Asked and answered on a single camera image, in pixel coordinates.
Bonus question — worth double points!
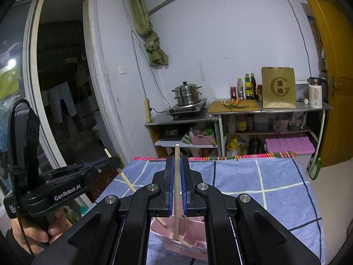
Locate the white electric kettle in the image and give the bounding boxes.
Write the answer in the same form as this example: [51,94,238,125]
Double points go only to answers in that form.
[307,77,329,108]

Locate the pink storage box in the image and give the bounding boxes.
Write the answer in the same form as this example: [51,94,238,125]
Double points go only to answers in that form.
[265,136,315,158]

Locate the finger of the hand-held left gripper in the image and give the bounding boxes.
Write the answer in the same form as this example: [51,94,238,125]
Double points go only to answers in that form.
[41,157,122,180]
[45,170,100,191]

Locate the low steel table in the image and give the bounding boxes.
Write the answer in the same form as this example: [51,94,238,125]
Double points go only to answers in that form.
[144,110,221,158]

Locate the blue checkered blanket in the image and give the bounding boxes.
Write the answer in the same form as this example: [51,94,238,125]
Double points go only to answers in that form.
[94,157,326,265]

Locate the black shelf appliance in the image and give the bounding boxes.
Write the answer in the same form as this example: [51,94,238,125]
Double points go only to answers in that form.
[160,129,179,141]

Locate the pink utensil basket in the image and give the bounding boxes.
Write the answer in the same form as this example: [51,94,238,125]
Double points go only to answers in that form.
[150,215,208,261]

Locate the wall poster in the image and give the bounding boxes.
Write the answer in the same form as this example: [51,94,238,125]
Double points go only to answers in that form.
[307,14,327,72]

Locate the white box appliance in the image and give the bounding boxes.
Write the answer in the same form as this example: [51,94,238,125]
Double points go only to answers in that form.
[296,79,309,100]

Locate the small pink basket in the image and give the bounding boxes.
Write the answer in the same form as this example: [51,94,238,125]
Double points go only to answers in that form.
[190,133,216,146]

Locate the dark glass bottle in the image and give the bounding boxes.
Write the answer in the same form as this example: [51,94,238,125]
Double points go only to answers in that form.
[249,135,262,155]

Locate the yellow wooden door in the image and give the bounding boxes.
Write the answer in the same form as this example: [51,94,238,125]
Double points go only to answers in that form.
[295,0,353,169]

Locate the person's left hand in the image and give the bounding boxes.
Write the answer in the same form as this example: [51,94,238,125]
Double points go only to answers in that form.
[10,206,73,252]

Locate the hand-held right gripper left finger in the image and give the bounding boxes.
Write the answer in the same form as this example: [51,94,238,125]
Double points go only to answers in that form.
[32,156,176,265]

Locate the green knotted curtain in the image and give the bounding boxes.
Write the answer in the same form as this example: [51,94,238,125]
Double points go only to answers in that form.
[129,0,169,67]

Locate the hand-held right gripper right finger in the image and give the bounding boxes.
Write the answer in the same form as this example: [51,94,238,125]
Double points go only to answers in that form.
[180,156,323,265]

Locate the dark sauce bottle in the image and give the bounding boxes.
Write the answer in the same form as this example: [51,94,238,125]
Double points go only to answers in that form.
[250,73,257,100]

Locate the yellow oil bottle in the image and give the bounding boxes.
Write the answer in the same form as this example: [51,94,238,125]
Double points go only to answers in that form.
[227,135,240,157]

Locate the hanging white pants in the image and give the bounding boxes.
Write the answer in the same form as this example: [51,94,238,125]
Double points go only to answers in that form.
[47,82,78,125]

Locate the green onion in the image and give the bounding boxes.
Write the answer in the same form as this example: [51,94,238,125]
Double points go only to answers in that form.
[221,99,249,108]

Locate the glass sliding door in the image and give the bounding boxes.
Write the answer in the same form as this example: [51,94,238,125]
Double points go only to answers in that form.
[0,0,91,199]

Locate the brown paper bag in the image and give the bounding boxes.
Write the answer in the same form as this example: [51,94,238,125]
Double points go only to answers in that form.
[261,67,297,109]

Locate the steel steamer pot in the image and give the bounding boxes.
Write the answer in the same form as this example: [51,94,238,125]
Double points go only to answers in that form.
[171,81,202,107]

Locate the black induction cooker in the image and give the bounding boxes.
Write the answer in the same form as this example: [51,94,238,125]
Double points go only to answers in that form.
[166,98,208,118]

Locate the tall steel table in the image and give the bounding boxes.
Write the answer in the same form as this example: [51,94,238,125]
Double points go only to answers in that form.
[207,101,334,172]

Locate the person's left forearm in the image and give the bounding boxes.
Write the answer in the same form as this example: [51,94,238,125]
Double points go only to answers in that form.
[0,226,42,265]

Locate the crumpled rag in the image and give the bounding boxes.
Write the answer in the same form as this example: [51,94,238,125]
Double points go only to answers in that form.
[289,112,307,131]

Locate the wooden cutting board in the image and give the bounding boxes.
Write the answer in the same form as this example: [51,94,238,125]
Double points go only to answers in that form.
[207,99,260,113]

